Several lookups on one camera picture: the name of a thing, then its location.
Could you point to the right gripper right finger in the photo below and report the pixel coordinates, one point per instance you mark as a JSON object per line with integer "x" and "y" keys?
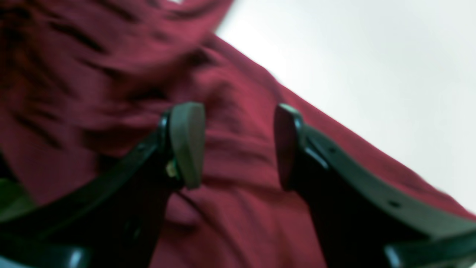
{"x": 360, "y": 220}

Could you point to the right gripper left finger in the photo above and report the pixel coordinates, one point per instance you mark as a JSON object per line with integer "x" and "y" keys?
{"x": 115, "y": 220}

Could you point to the dark red t-shirt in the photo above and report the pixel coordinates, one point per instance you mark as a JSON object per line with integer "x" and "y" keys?
{"x": 82, "y": 81}

